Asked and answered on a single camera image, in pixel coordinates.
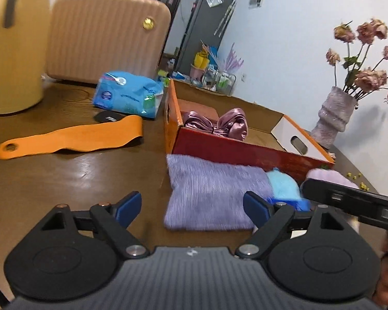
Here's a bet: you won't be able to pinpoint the light blue fluffy ball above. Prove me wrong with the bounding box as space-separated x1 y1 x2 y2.
266 167 311 211

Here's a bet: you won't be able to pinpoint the red cardboard box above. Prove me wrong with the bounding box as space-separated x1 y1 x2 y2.
164 79 336 184

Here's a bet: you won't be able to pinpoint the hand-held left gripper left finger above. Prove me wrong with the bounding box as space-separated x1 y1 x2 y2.
35 191 150 260

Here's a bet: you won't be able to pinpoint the black tag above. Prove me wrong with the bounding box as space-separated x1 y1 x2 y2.
93 111 126 125

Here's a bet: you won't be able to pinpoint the purple fuzzy cloth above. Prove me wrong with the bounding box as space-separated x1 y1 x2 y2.
164 154 274 232

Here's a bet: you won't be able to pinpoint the orange leather strap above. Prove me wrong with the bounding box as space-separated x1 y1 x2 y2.
0 115 144 161

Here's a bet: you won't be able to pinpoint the blue wet wipes pack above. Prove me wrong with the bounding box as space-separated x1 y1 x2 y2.
93 70 166 120

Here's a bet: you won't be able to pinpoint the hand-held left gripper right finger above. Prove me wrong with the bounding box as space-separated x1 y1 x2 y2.
235 191 359 260

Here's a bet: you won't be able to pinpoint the purple dried flowers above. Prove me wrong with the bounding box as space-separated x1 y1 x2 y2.
224 43 245 72

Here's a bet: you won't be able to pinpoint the grey refrigerator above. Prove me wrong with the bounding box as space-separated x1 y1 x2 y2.
175 0 238 75

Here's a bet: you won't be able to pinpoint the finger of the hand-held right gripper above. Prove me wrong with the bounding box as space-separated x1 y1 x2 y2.
301 179 388 233

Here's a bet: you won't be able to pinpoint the pink ribbed suitcase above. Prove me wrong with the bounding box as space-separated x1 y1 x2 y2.
47 0 172 85

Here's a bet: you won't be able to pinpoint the dried pink roses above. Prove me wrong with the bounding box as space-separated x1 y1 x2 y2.
325 19 388 104

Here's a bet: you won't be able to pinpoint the yellow thermos jug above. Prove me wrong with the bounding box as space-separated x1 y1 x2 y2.
0 0 51 115

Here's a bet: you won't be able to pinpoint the yellow container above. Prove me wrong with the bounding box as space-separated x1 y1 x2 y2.
194 52 211 69

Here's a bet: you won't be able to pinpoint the yellow crumbs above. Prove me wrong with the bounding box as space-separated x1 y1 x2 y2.
345 172 370 190

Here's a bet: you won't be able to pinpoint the wire desk organizer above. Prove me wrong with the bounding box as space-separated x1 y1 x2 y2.
190 64 237 96

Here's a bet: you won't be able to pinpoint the pale purple textured vase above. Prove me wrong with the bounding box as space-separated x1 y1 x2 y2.
310 86 359 149

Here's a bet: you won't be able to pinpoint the purple satin scrunchie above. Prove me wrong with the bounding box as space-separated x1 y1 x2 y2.
183 108 249 142

